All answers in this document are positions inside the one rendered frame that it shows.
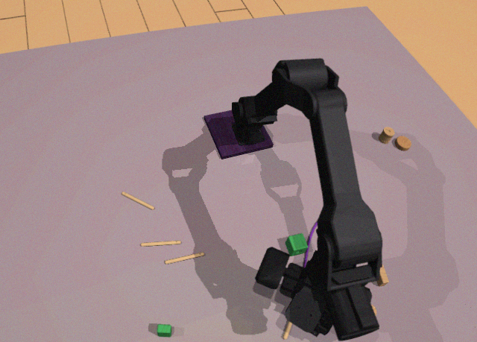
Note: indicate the purple string with wooden stick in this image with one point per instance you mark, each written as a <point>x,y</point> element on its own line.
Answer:
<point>289,323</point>

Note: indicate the tan wooden disc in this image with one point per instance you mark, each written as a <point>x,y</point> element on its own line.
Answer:
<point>403,143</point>

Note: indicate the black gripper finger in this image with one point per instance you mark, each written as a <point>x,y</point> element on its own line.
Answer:
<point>284,292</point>

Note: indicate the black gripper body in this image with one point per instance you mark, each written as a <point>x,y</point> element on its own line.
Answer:
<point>273,268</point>

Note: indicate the small wooden cylinder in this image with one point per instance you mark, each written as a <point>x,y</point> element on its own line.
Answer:
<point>386,135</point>

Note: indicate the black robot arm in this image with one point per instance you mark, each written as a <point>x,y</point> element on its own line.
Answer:
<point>348,234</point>

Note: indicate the small wooden block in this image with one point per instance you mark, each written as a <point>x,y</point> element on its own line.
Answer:
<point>383,279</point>

